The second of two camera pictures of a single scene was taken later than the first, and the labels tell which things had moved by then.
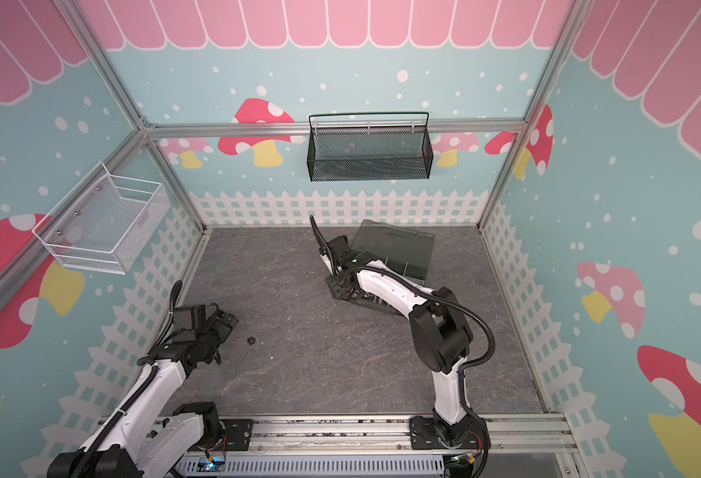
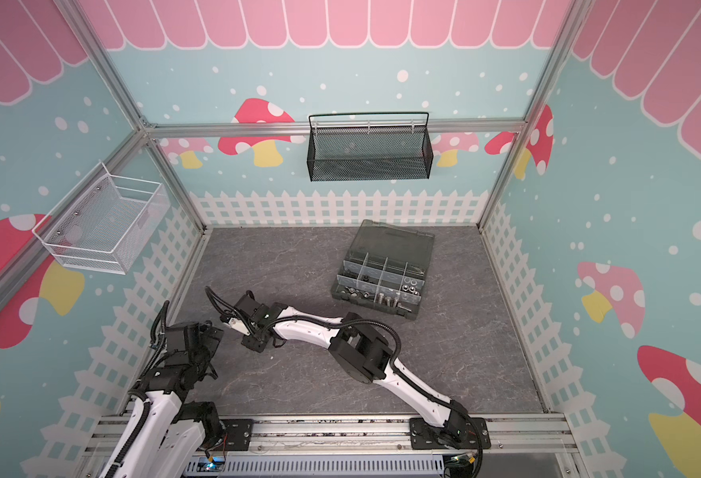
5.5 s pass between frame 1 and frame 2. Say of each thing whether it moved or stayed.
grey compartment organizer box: stayed
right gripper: moved
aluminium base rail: stayed
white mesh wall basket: stayed
